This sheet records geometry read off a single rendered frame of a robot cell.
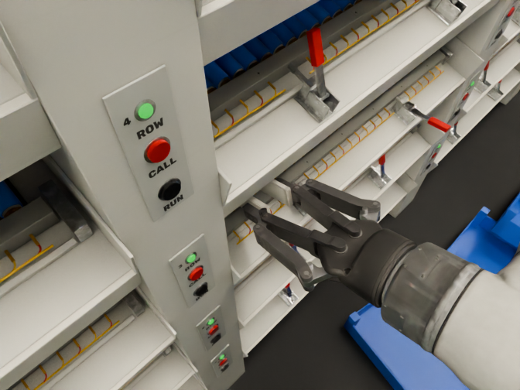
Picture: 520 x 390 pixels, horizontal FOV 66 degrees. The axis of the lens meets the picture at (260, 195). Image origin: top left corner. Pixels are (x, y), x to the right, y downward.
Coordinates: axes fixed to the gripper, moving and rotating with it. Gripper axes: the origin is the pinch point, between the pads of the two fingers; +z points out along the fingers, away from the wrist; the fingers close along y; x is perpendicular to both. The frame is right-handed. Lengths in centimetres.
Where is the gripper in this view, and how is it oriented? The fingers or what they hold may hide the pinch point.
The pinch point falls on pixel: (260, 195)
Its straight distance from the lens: 51.9
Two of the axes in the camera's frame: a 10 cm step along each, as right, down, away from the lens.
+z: -6.9, -4.0, 6.0
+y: -7.0, 5.8, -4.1
